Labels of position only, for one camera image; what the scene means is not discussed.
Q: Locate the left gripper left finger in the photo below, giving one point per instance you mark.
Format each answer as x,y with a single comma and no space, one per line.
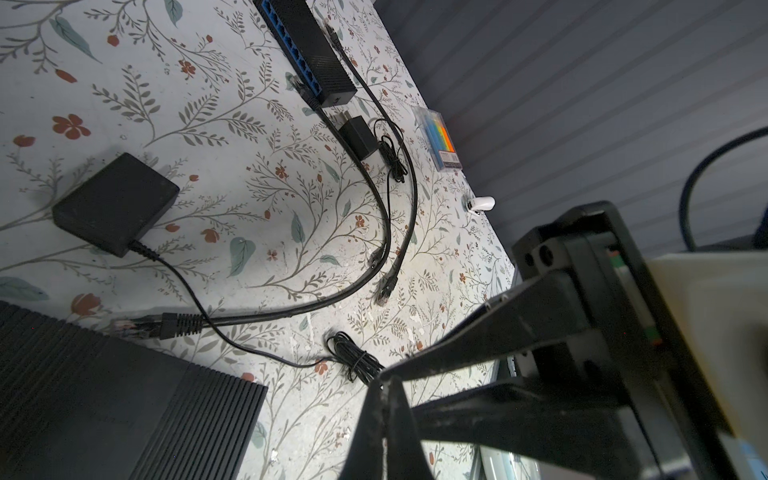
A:
535,313

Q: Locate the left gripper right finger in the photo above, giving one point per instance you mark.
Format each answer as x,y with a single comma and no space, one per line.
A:
591,435

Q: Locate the small white cylinder object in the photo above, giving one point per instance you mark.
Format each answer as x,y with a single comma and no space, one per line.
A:
479,205

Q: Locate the highlighter marker pack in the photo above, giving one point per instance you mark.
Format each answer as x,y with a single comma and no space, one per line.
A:
443,152

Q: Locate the floral table mat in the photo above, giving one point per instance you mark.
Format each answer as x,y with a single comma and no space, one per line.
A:
271,213

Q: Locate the small black power adapter right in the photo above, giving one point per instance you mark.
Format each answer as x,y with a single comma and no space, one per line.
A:
359,137

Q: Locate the black power adapter left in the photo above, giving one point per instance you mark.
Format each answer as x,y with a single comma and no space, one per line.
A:
117,206

